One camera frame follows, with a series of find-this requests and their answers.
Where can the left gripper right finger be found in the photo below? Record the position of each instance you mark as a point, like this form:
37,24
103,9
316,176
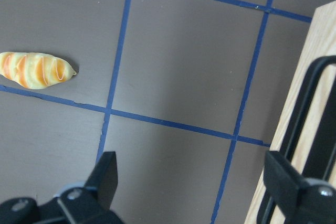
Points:
291,191

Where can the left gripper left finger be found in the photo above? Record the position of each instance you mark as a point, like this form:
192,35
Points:
103,180

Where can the black drawer handle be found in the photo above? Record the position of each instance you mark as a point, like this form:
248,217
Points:
322,153

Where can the toy bread loaf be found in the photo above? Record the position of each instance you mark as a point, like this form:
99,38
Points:
35,71

